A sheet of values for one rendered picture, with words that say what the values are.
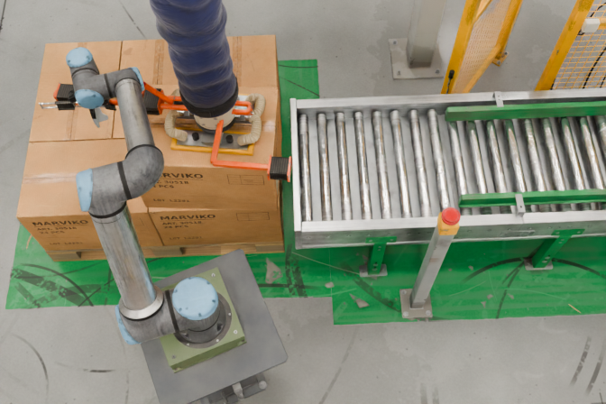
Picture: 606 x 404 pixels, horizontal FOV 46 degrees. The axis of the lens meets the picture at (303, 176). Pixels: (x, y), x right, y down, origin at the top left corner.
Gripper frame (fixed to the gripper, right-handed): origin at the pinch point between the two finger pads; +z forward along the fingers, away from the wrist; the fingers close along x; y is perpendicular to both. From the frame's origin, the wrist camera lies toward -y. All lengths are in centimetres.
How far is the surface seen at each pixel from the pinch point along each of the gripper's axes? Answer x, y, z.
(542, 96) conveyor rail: 35, 197, 49
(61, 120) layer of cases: 31, -36, 54
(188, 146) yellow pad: -10.1, 34.4, 11.7
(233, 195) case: -19, 50, 38
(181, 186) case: -18.1, 28.8, 31.3
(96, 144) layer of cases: 17, -17, 54
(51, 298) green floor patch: -41, -48, 108
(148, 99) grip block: 4.8, 19.3, -0.7
